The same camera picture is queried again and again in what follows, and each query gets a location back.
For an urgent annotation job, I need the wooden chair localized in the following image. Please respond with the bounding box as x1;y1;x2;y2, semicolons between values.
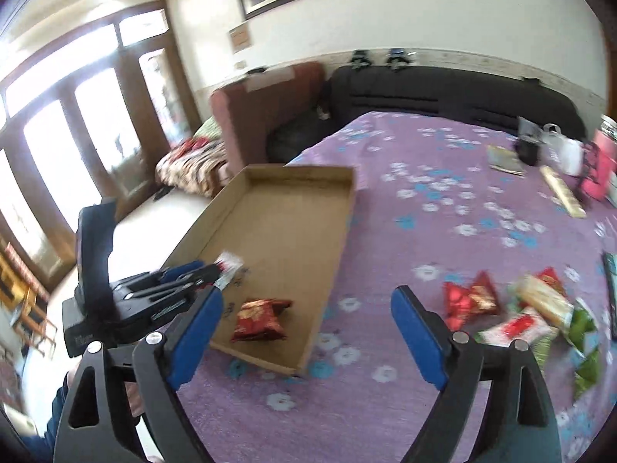
0;243;51;353

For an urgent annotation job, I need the long cream box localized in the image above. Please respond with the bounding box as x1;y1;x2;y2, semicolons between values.
540;166;587;218

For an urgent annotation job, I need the blue denim clothing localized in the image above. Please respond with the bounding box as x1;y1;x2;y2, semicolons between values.
46;386;71;449

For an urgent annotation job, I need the pink box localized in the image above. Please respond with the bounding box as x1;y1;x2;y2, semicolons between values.
581;116;617;201

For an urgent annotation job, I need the black cup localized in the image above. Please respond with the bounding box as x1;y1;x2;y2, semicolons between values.
515;135;541;167

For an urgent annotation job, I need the red patterned blanket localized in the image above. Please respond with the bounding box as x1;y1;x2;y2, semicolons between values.
155;116;227;198

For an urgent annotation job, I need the green booklet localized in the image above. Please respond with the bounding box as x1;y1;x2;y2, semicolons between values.
487;145;526;177

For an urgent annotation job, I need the brown armchair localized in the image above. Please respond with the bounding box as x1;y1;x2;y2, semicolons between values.
209;62;325;189

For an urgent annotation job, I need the small wall plaque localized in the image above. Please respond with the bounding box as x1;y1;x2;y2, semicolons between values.
229;25;252;54

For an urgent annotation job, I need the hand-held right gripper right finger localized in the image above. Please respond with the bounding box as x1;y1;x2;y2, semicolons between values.
390;286;565;463

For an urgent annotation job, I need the purple floral bedspread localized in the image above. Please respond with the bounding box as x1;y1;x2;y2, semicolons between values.
116;111;617;463

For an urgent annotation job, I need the cream snack packet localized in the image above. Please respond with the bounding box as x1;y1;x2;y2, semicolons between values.
511;275;574;333

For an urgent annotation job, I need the wooden glass door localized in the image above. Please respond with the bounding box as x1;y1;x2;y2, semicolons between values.
0;0;203;300

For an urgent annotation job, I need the black sofa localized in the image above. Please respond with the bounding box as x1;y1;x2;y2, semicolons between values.
330;65;586;132

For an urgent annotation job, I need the red gold snack packet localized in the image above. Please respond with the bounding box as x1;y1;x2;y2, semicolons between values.
231;298;294;343
470;270;501;316
443;281;475;331

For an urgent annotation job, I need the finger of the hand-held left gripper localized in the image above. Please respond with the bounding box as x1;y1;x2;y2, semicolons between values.
157;259;217;284
123;266;223;306

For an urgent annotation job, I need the dark phone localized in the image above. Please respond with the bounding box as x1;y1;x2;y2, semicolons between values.
602;251;617;338

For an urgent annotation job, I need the brown cardboard tray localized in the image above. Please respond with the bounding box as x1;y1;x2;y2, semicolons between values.
157;164;357;377

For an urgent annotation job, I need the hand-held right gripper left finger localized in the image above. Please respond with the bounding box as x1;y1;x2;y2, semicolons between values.
53;287;225;463

